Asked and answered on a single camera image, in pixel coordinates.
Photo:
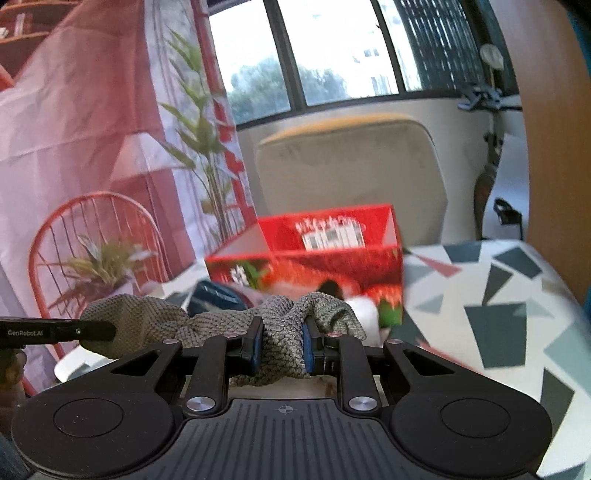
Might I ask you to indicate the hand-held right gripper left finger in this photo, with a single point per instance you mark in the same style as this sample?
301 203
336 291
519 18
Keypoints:
253 348

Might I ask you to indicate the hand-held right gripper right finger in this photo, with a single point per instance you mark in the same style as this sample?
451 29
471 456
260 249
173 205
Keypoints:
310 348

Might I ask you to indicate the grey knitted cloth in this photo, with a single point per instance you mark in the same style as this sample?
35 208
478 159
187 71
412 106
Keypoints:
286 318

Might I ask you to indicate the white roll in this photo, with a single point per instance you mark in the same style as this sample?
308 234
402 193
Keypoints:
367 314

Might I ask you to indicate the red cardboard box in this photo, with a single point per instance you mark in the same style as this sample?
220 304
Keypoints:
323 265

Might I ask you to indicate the dark blue soft item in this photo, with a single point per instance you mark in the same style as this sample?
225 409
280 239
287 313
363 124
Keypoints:
212 295

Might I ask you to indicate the white curved object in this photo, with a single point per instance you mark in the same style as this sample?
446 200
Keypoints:
74 364

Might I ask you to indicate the beige chair with orange edge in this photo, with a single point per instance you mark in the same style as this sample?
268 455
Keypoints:
346 166

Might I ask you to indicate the red printed backdrop cloth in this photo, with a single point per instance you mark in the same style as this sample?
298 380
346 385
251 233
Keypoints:
69 115

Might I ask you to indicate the black exercise bike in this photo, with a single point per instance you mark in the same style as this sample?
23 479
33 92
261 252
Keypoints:
485 184

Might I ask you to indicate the wooden panel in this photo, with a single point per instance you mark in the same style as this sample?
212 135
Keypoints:
558 138

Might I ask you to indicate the window with dark frame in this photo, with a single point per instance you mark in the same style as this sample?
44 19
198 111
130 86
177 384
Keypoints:
332 46

